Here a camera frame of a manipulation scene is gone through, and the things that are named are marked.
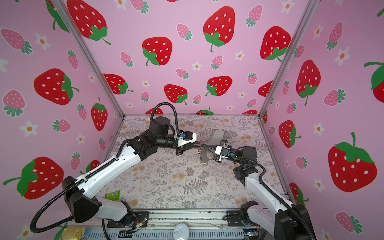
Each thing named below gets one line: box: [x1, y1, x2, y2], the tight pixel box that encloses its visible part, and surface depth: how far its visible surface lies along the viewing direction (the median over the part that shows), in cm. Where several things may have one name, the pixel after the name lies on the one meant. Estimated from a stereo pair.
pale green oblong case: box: [209, 129, 224, 145], surface depth 107 cm
